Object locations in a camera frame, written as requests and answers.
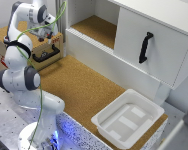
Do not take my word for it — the green cable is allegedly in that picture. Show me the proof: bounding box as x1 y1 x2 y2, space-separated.
15 0 68 150

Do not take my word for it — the white plastic box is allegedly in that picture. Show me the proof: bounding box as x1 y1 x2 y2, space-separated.
90 88 166 150

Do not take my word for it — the wooden drawer box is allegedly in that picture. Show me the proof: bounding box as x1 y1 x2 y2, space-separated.
0 21 65 72

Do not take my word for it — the white cabinet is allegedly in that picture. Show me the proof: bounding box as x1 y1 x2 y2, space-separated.
65 0 188 108

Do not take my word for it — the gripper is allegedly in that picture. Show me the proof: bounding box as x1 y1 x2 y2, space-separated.
33 23 60 42

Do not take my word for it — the white sliding door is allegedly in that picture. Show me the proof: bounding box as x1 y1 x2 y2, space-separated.
113 6 188 90

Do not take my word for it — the black drawer handle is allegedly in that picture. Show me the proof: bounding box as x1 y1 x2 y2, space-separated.
31 44 61 64

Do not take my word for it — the black door handle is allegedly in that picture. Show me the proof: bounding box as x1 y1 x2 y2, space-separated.
138 31 155 65

